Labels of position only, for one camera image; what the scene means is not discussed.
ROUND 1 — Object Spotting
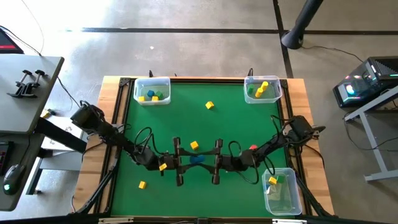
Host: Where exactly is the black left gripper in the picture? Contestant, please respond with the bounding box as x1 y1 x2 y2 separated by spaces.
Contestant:
159 136 199 188

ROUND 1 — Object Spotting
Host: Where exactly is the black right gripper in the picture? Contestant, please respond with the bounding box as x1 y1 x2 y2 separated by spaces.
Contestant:
199 138 241 185

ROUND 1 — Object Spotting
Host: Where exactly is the blue wedge block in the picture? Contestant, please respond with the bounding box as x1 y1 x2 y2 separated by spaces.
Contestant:
189 154 206 165

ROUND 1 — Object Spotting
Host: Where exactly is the green table mat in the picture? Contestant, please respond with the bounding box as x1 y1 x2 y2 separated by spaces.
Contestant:
110 81 289 218

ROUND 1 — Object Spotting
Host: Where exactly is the clear plastic bin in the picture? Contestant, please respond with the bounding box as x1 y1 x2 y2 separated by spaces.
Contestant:
133 77 172 106
244 75 283 105
261 167 303 216

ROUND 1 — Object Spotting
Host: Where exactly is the black desk leg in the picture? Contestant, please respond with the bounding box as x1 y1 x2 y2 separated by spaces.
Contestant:
34 117 88 154

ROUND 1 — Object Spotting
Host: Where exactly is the grey keyboard shelf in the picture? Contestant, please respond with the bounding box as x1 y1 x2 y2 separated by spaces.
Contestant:
0 133 45 212

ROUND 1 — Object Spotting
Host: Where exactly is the grey side desk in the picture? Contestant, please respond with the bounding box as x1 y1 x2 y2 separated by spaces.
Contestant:
0 54 65 135

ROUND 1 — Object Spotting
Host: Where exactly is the desk with grey legs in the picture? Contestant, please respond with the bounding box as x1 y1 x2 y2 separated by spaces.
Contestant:
343 85 398 184

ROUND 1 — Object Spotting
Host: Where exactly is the computer tower with lights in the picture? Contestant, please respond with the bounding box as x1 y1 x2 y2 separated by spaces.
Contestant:
332 55 398 109

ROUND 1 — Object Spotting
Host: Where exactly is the black clamp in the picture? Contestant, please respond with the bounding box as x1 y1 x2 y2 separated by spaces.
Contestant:
6 69 33 99
18 69 46 99

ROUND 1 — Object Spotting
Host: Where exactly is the black computer mouse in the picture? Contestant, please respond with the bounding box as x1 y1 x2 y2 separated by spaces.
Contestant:
2 164 26 197

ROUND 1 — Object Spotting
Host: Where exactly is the black keyboard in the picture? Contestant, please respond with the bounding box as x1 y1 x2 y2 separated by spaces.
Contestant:
0 140 14 175

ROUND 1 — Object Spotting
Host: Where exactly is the black monitor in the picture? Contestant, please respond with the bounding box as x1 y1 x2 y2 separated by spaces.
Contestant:
0 27 25 55

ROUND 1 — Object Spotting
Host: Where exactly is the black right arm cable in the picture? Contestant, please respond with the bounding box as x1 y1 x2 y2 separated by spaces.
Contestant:
228 140 261 185

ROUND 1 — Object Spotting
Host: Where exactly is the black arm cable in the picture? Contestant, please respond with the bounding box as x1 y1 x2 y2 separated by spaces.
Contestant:
228 140 261 185
133 126 163 156

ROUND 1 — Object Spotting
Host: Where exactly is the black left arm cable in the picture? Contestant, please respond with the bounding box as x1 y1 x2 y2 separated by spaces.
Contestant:
133 126 163 156

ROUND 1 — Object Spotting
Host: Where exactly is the silver metal bracket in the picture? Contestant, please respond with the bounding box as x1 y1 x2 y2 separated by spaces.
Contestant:
272 218 308 224
98 217 134 224

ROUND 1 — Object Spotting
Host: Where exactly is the black fan cable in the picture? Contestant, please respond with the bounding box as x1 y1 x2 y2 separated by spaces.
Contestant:
303 45 364 63

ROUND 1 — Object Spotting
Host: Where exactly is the thin black cable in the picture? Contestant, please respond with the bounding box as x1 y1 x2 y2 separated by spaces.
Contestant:
20 0 45 57

